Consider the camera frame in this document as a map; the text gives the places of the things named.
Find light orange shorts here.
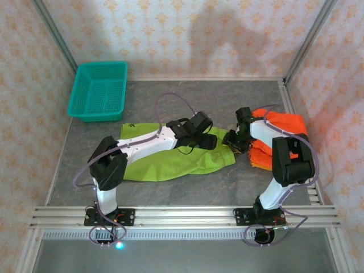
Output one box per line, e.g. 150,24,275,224
249,159,273,172

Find lime green shorts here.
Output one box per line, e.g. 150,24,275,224
121,122,237,182

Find red-orange shorts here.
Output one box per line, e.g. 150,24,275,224
249,107,309,171

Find teal plastic basket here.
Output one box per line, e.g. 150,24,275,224
67,60,129,123

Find black controller box with LED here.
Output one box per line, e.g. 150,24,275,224
94,227,125,251

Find aluminium table edge rail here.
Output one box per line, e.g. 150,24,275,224
127,76,285,82

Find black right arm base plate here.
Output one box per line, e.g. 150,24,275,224
233,208,286,228

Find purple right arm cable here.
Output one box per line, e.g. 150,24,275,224
243,104,319,247

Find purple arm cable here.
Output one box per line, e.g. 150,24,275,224
243,104,319,247
73,92,200,247

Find black round cable cap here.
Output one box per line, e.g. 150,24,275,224
254,227,276,246

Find grey slotted cable duct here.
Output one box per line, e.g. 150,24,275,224
42,230,328,241

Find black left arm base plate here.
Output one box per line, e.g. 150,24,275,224
84,208,135,228

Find aluminium frame post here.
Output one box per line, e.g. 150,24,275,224
283,0,339,85
31,0,77,69

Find aluminium lower frame bar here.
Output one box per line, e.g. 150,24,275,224
325,227,356,273
15,229,43,273

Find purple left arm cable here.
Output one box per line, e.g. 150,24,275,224
73,92,200,247

